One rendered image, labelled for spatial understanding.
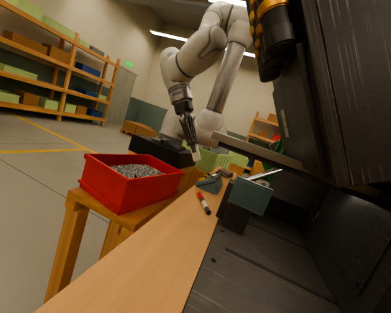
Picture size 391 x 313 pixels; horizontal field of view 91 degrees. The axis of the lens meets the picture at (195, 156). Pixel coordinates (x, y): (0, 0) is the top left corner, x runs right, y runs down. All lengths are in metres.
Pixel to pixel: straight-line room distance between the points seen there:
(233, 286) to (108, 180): 0.45
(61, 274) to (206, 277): 0.62
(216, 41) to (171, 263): 0.59
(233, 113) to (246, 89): 1.01
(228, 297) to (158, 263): 0.12
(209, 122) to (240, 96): 6.86
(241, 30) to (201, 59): 0.54
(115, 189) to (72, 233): 0.23
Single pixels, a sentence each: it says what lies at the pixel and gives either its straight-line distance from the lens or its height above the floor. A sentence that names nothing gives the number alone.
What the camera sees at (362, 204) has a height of 1.09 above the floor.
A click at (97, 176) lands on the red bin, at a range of 0.69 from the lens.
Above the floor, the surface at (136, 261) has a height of 0.90.
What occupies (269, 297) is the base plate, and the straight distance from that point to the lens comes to 0.42.
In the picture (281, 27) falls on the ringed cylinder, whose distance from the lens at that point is 0.35.
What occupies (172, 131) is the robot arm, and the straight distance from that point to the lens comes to 1.15.
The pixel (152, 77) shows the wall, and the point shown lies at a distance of 9.39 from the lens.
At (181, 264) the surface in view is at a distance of 0.38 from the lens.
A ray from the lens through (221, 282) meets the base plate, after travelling 0.38.
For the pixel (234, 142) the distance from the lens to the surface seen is 0.44.
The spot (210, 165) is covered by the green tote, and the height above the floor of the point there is 0.86.
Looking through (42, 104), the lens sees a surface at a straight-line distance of 6.01.
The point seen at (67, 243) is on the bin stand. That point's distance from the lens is 0.82.
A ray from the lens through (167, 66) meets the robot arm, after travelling 0.78.
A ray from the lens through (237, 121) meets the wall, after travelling 7.79.
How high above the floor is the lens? 1.13
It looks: 10 degrees down
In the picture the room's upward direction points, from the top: 19 degrees clockwise
